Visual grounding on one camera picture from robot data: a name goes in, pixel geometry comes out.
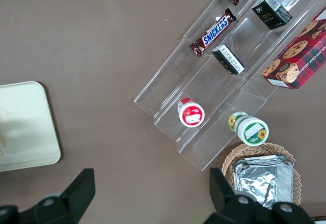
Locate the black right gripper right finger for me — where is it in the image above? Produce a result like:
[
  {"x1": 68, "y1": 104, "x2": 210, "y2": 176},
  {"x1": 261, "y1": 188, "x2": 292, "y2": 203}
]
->
[{"x1": 203, "y1": 167, "x2": 275, "y2": 224}]

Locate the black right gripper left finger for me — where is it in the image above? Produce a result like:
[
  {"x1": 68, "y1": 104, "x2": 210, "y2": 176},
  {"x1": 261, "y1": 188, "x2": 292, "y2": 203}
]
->
[{"x1": 19, "y1": 167, "x2": 96, "y2": 224}]

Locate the round wicker basket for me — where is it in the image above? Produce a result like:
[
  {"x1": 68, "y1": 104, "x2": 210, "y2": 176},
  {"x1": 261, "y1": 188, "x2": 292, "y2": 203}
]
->
[{"x1": 221, "y1": 143, "x2": 302, "y2": 207}]

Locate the foil wrapped sandwich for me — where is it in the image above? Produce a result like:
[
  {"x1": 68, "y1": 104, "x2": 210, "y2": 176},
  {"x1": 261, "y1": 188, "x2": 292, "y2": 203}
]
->
[{"x1": 233, "y1": 154, "x2": 295, "y2": 210}]

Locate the cream plastic tray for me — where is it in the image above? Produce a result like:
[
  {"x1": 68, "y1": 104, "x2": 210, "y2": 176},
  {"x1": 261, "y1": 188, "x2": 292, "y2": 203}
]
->
[{"x1": 0, "y1": 80, "x2": 62, "y2": 173}]

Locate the green lid sunflower jar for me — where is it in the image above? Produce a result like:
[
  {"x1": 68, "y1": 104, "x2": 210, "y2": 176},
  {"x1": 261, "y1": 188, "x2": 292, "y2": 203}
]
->
[{"x1": 228, "y1": 111, "x2": 270, "y2": 147}]

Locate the red lid jar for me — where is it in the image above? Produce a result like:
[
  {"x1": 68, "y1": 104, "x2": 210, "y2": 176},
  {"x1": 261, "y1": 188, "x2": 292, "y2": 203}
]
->
[{"x1": 177, "y1": 98, "x2": 205, "y2": 128}]

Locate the clear acrylic tiered shelf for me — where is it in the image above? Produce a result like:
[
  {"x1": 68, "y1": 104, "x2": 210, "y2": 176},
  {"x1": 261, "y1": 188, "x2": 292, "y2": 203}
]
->
[{"x1": 133, "y1": 0, "x2": 326, "y2": 172}]

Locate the black box with white label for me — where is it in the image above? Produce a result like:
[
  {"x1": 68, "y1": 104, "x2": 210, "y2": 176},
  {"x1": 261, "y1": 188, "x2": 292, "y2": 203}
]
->
[{"x1": 211, "y1": 44, "x2": 246, "y2": 75}]

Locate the red tartan cookie box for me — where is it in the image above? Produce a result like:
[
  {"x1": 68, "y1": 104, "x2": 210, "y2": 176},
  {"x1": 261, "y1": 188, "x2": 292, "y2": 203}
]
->
[{"x1": 261, "y1": 7, "x2": 326, "y2": 90}]

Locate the black box with gold print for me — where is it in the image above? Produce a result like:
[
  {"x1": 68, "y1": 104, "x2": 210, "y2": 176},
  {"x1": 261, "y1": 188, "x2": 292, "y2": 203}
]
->
[{"x1": 251, "y1": 0, "x2": 293, "y2": 31}]

